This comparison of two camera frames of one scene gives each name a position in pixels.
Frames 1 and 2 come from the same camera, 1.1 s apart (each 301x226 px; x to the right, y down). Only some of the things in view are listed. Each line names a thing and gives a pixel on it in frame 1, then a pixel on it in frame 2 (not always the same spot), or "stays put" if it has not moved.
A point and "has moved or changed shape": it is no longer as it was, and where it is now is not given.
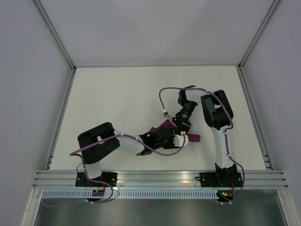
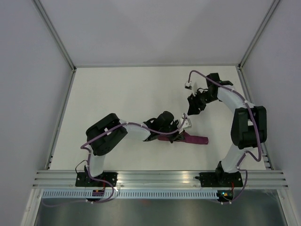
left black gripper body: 169,144 to 172,128
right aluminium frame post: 252,43 stays put
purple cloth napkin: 168,124 has moved or changed shape
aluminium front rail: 154,179 stays put
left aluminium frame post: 55,35 stays put
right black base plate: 221,179 stays put
